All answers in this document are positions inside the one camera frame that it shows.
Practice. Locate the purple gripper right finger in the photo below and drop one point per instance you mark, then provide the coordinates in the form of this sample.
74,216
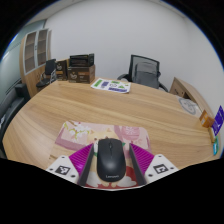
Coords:
141,159

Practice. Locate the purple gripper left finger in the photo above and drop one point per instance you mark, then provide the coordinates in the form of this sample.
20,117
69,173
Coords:
82,160

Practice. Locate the black computer mouse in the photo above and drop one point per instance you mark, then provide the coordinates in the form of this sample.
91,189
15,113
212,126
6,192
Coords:
111,164

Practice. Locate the pink illustrated mouse pad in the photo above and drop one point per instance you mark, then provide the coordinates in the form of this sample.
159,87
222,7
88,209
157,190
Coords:
75,135

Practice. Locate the round grey coaster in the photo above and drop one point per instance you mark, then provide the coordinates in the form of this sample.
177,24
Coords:
189,106

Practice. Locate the small brown box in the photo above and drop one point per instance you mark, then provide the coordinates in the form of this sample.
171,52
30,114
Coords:
212,135

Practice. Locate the orange cardboard box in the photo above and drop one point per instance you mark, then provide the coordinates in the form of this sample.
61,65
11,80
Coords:
206,120

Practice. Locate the green booklet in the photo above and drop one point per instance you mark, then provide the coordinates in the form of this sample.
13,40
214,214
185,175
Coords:
216,146

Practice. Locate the wooden side desk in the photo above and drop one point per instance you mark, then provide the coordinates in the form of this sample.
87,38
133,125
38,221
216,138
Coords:
187,91

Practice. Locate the white green paper sheet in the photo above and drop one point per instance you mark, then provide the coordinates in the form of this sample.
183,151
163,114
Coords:
112,85

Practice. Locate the brown cardboard box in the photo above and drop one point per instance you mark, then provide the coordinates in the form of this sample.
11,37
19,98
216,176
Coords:
81,74

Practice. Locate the black mesh office chair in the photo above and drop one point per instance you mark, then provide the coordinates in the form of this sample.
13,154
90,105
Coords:
144,71

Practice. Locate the black side chair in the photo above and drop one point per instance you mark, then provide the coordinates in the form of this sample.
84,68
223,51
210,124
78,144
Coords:
49,75

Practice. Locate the tall dark brown box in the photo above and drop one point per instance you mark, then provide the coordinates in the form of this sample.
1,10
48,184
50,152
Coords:
61,70

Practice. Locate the dark box on top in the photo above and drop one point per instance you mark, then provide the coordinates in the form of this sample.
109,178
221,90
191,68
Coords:
84,60

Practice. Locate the wooden bookshelf cabinet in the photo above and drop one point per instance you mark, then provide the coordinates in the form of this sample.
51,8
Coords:
34,53

